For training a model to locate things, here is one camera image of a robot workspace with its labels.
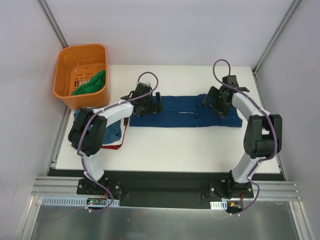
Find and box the dark blue t shirt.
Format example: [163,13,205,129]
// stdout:
[129,93,243,128]

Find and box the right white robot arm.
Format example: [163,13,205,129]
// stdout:
[202,75,283,199]

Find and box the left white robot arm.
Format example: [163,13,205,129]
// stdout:
[68,82,164,195]

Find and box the folded white t shirt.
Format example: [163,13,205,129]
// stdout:
[102,117,129,150]

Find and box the folded light blue t shirt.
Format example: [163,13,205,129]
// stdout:
[67,107,123,149]

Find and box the folded red t shirt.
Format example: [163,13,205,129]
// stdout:
[101,118,129,150]

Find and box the green t shirt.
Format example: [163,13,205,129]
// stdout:
[72,70,106,96]

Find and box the orange plastic basket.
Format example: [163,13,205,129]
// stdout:
[53,43,110,110]

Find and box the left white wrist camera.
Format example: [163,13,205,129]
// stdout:
[144,81,152,89]

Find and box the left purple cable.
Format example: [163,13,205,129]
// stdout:
[76,71,160,213]

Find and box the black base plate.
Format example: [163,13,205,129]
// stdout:
[47,167,256,208]

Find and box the right slotted cable duct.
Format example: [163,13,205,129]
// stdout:
[210,200,228,211]

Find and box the slotted cable duct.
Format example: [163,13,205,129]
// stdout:
[210,200,228,211]
[42,196,120,208]

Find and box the aluminium rail frame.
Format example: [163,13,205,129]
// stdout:
[31,176,302,202]

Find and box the left slotted cable duct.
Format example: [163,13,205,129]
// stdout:
[42,196,120,208]

